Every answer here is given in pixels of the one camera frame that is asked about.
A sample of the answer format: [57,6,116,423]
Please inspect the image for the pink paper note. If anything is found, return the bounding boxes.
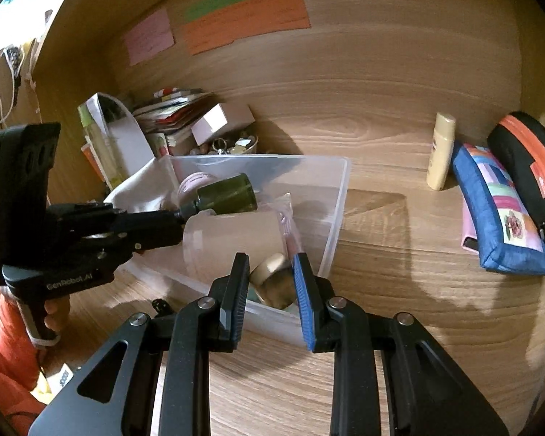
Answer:
[122,8,177,67]

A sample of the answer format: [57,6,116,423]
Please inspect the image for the white paper sheet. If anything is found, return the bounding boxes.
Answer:
[88,93,120,124]

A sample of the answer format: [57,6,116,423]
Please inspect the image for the white frosted cream jar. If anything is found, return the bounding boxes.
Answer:
[183,210,286,282]

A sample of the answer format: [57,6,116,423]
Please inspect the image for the stack of books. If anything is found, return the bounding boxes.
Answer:
[134,87,216,157]

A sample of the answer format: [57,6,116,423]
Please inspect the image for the blue patchwork pouch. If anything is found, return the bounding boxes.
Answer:
[451,142,545,276]

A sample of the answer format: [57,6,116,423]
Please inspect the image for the small white cardboard box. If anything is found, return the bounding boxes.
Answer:
[191,102,256,146]

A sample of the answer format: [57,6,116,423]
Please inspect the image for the gold lid jar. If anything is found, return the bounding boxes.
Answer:
[250,253,297,310]

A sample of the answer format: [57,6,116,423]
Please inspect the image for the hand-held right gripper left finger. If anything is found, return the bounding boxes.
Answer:
[27,252,250,436]

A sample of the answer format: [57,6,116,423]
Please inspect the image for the person's left hand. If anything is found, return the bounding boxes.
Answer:
[42,296,72,333]

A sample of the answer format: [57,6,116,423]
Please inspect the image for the person's left forearm orange sleeve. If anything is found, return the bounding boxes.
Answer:
[0,295,51,423]

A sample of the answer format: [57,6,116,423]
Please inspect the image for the translucent plastic sheet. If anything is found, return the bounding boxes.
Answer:
[104,108,156,179]

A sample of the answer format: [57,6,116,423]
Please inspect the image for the wooden desktop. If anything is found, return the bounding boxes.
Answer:
[41,113,545,436]

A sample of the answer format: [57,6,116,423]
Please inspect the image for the beaded white cord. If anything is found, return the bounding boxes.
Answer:
[25,67,43,116]

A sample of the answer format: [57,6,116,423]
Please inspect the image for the clear plastic storage box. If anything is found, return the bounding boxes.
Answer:
[118,154,351,347]

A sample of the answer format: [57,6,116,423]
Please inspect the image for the black orange zip case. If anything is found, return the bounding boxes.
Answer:
[487,111,545,242]

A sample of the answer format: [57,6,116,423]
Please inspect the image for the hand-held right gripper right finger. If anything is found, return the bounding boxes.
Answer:
[292,252,512,436]

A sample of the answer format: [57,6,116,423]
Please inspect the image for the bowl of trinkets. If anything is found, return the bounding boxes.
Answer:
[191,132,261,157]

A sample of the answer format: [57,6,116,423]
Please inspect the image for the pink round compact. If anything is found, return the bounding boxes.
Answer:
[177,171,215,206]

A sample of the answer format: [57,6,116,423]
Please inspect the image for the orange white packet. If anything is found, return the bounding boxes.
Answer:
[82,143,106,183]

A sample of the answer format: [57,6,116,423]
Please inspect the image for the white plastic bag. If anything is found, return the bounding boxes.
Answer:
[104,159,179,219]

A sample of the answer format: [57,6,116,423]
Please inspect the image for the orange paper note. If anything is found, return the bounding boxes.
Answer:
[180,0,311,56]

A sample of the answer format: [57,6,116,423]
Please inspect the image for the dark green bottle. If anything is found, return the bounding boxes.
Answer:
[182,173,259,219]

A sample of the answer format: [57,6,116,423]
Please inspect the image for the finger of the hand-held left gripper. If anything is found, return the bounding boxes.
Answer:
[91,226,185,255]
[48,202,197,236]

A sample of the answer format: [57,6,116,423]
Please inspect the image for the white cable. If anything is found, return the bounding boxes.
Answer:
[0,52,29,127]

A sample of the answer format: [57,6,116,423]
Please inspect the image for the green paper note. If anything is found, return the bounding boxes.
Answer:
[183,0,268,21]

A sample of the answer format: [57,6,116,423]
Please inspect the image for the pale yellow lotion bottle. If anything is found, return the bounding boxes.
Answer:
[426,112,457,191]

